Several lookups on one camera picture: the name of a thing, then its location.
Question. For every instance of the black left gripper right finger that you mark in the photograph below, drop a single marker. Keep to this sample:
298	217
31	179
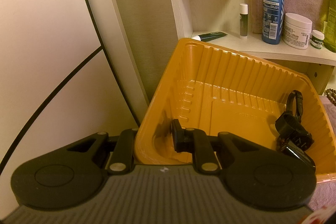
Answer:
253	174

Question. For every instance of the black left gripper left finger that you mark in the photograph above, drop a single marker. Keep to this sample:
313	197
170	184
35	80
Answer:
75	173

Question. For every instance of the black wrist watch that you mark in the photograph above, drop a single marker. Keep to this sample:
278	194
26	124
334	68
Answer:
294	140

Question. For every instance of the orange plastic tray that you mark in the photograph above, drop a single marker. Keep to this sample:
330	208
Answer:
217	89

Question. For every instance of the lavender fuzzy mat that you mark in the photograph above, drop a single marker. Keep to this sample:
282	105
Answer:
324	194

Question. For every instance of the white corner shelf unit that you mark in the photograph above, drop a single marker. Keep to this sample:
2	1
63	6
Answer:
193	17

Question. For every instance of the small green-label jar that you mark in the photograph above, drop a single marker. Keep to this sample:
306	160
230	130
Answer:
316	39

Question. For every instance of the dark green lying tube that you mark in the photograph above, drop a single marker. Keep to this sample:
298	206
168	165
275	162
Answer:
209	36

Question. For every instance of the white cream jar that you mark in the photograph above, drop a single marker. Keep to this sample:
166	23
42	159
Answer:
297	30

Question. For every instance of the green oil spray bottle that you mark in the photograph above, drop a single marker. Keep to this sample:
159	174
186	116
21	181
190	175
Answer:
329	40

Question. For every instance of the blue spray bottle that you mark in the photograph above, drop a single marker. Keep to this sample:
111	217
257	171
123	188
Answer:
272	19

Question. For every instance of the white-capped lip balm stick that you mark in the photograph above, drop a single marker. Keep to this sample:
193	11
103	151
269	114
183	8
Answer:
243	12

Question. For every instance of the white curved mirror frame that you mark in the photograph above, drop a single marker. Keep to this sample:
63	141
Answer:
108	23

